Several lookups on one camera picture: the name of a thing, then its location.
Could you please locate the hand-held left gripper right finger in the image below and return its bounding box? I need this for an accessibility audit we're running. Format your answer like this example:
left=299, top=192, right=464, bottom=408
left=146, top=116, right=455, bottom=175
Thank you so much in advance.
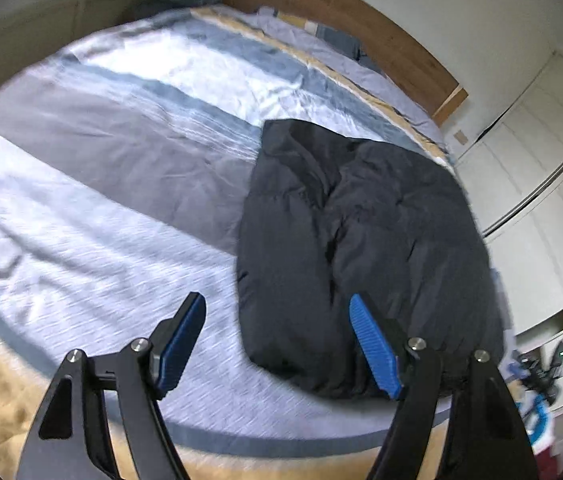
left=349, top=293, right=545, bottom=480

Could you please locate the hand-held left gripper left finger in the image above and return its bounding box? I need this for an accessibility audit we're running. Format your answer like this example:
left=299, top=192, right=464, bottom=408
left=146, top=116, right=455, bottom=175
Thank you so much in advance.
left=14, top=291, right=207, bottom=480

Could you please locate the black puffer jacket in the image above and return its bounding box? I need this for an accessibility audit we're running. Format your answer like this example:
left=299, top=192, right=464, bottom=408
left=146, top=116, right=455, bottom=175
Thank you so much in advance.
left=236, top=119, right=507, bottom=401

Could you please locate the person's right hand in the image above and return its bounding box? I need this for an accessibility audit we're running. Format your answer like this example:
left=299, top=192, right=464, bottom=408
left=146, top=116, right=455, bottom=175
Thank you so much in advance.
left=520, top=392, right=556, bottom=445

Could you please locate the striped duvet cover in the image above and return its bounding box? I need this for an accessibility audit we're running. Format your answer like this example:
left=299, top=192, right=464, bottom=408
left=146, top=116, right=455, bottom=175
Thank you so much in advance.
left=0, top=5, right=462, bottom=480

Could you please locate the white wardrobe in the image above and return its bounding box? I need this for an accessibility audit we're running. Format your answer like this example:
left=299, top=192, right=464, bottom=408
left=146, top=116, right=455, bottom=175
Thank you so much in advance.
left=454, top=50, right=563, bottom=411

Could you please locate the dark grey pillow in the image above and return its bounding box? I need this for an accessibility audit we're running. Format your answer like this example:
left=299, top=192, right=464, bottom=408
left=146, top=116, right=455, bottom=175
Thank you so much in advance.
left=319, top=24, right=377, bottom=68

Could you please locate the lilac pillow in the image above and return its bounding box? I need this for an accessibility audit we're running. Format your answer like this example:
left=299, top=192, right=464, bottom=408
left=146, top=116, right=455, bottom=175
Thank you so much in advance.
left=254, top=6, right=445, bottom=128

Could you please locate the wooden headboard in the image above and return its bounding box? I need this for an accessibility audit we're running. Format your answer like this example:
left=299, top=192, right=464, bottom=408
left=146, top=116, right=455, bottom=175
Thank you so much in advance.
left=222, top=0, right=467, bottom=128

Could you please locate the beige panelled cabinet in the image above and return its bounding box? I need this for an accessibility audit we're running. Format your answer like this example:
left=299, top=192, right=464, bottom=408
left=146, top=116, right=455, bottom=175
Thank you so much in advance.
left=0, top=0, right=130, bottom=53

